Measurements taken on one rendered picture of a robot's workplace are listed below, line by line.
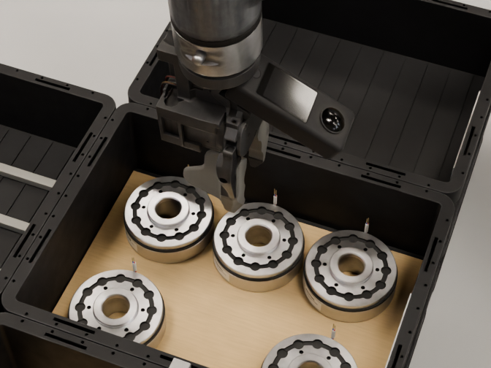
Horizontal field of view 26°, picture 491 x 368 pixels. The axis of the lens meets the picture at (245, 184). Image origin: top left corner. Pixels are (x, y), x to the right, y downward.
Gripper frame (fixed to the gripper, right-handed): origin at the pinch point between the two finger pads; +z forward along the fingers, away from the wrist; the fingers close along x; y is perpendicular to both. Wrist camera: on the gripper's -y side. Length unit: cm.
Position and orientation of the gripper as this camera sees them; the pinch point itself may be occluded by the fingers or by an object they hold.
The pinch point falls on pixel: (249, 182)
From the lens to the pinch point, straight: 106.4
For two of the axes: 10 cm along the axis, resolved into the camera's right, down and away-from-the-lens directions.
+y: -9.3, -2.9, 2.3
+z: 0.4, 5.4, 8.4
